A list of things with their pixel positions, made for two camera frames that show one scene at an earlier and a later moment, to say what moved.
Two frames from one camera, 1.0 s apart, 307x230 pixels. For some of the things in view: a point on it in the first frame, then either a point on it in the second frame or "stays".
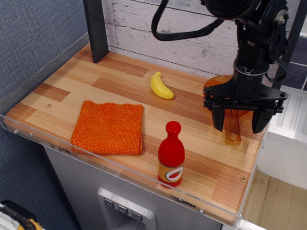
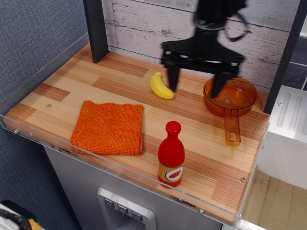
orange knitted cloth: x=108 y=128 stays
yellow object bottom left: x=37 y=224 stays
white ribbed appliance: x=284 y=155 stays
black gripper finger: x=260 y=118 → x=220 y=79
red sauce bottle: x=171 y=157 stays
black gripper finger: x=218 y=116 → x=173 y=73
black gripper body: x=246 y=91 → x=205 y=49
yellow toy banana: x=158 y=87 stays
